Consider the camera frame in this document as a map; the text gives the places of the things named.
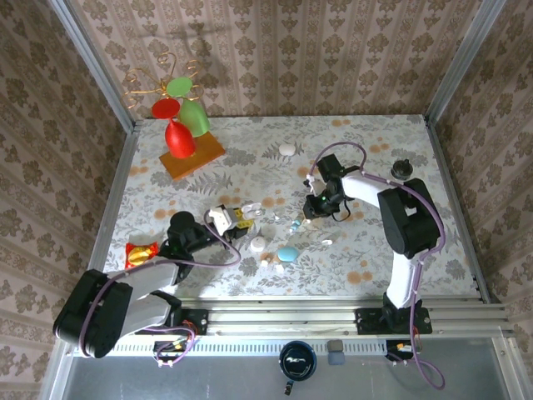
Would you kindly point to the white round earbud case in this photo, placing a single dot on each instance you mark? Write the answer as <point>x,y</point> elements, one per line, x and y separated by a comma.
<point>258,244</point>

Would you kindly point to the blue earbud case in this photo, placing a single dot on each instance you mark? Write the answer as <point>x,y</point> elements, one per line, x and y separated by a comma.
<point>287,254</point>

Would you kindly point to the white oval earbud case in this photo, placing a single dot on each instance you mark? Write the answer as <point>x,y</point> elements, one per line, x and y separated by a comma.
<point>287,148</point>

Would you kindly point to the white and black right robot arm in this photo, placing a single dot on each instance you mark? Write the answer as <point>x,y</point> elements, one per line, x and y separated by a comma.
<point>410,221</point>

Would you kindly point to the grey and black left robot arm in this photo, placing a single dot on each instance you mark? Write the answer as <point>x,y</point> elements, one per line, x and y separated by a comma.
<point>91,316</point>

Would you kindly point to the red and yellow snack packet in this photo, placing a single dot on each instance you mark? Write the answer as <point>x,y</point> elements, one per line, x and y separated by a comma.
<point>139,254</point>

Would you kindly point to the clear bottle with black cap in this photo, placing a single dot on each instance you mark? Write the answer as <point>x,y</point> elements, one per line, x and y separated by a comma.
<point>401,168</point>

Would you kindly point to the red plastic goblet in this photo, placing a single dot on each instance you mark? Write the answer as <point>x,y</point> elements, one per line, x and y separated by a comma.
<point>180,139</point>

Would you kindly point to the green plastic goblet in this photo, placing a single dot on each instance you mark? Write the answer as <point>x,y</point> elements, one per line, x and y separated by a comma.
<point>193,118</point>

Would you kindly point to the small grey block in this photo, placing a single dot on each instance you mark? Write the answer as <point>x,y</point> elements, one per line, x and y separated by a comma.
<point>334,346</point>

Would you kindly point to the dark blue bowl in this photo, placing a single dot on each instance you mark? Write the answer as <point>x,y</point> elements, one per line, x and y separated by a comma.
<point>297,360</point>

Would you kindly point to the grey metal tray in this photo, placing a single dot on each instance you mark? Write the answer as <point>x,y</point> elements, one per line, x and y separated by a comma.
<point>187,383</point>

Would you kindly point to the small blue-grey pad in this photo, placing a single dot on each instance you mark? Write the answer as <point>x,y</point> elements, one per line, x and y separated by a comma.
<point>336,358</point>

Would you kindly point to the small black clip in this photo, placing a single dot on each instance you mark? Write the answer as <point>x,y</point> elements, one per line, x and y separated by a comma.
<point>288,388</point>

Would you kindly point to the aluminium side rail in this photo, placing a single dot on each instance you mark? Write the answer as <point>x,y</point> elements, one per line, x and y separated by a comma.
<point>123,166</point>
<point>446,166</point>

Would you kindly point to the long aluminium mounting rail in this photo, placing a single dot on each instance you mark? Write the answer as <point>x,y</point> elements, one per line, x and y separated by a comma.
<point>283,316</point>

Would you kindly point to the aluminium corner post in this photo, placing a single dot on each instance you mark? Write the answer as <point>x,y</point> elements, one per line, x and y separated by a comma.
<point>93,62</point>
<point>463,62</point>

